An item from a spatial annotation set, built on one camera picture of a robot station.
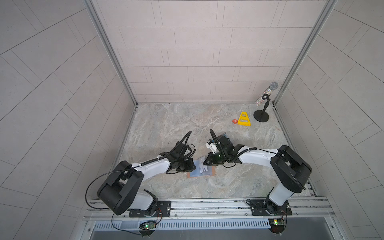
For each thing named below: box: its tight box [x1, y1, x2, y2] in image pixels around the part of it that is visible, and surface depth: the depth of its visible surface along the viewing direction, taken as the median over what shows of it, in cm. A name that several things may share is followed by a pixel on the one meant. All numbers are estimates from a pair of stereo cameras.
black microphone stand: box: [253, 94, 271, 123], surface depth 110 cm
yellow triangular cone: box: [237, 111, 251, 127], surface depth 108 cm
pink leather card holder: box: [187, 159, 216, 178], surface depth 84 cm
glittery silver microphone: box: [255, 81, 279, 106], surface depth 91 cm
